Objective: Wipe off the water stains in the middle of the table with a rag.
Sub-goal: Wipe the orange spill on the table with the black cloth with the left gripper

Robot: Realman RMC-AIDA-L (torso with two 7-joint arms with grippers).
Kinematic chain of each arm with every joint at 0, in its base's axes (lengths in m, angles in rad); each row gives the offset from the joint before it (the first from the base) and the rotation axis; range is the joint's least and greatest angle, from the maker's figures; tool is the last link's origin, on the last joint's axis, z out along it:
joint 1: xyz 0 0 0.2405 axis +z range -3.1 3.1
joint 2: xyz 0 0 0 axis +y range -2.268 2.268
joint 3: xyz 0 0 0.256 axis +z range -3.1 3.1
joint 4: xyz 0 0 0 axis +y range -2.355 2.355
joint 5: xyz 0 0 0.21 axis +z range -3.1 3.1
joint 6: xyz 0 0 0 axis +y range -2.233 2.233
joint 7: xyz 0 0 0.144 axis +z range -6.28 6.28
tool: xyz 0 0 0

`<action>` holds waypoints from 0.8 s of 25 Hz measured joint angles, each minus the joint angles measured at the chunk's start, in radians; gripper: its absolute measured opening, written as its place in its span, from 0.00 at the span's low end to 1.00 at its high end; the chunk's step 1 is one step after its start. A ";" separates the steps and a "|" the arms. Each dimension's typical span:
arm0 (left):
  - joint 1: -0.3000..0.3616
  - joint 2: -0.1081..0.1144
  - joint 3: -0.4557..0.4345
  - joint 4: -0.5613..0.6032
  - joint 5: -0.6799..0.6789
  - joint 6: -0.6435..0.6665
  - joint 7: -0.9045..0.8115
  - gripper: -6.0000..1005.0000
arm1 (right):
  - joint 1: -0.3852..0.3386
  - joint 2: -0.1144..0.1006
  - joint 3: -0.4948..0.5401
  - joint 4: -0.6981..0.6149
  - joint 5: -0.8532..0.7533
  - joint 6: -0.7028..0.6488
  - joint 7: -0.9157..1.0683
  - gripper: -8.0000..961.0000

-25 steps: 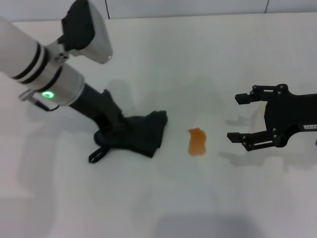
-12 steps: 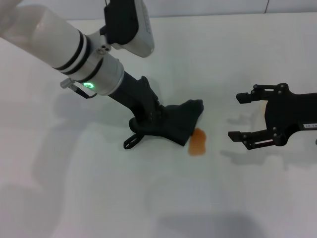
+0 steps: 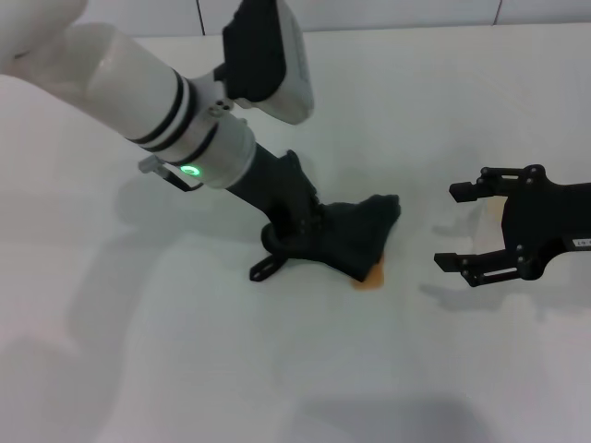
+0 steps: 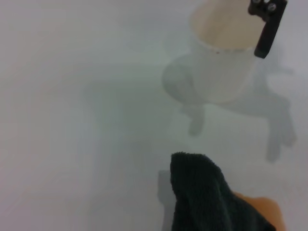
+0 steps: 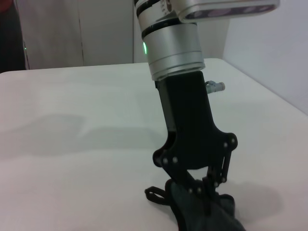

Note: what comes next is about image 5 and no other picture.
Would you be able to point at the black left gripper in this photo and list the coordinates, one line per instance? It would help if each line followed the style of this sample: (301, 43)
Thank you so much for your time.
(190, 125)

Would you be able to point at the dark rag with loop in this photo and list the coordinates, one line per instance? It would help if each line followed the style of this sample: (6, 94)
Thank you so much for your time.
(192, 211)

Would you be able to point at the white and silver left arm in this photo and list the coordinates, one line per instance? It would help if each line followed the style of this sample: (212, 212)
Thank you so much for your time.
(173, 43)

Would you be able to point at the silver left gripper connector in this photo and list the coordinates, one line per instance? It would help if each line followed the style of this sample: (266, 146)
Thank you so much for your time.
(215, 86)

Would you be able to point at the dark red background object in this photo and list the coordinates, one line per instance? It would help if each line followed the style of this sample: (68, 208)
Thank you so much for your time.
(10, 36)

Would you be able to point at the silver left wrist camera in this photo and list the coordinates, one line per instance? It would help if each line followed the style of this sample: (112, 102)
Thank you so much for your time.
(223, 9)

